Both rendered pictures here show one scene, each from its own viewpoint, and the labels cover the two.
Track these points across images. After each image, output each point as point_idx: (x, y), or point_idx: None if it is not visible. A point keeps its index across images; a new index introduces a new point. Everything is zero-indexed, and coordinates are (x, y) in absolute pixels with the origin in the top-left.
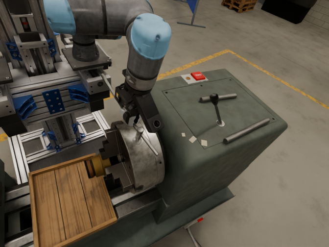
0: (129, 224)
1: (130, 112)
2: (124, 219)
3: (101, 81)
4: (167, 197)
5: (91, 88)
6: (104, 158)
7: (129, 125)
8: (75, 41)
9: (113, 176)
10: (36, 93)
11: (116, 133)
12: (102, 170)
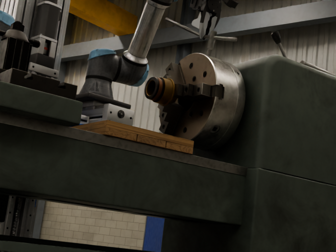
0: None
1: (209, 0)
2: (197, 183)
3: (122, 110)
4: (255, 149)
5: (109, 115)
6: None
7: (203, 26)
8: (91, 74)
9: (187, 84)
10: None
11: (180, 67)
12: (171, 84)
